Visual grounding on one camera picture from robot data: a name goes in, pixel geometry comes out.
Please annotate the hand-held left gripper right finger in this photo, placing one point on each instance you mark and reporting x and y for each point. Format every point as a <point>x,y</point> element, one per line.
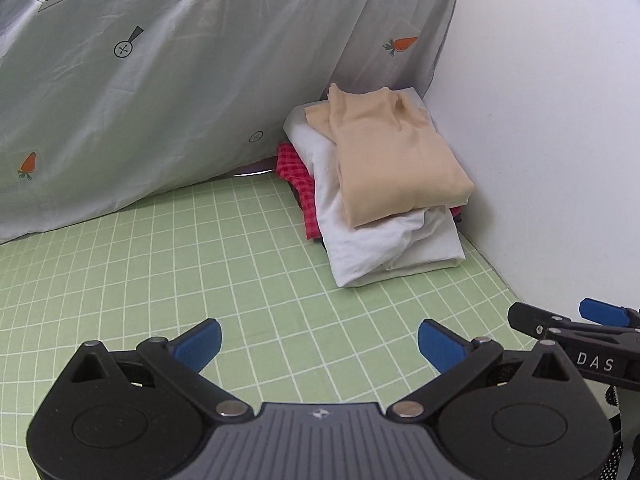
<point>437,345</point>

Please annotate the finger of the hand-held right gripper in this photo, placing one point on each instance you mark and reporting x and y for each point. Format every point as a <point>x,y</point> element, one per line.
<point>602,310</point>
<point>530,317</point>

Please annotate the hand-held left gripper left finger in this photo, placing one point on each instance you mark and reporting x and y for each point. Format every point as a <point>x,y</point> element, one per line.
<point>197,345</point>

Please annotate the beige long-sleeve shirt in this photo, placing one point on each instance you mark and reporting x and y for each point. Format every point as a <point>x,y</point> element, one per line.
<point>390,160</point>

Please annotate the green grid mat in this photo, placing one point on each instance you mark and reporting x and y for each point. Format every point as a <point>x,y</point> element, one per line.
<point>175,270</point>

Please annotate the white folded garment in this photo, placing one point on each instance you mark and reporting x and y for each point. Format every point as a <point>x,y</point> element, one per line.
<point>375,250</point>

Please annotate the grey carrot-print sheet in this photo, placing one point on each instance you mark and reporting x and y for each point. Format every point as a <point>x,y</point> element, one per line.
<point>175,85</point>

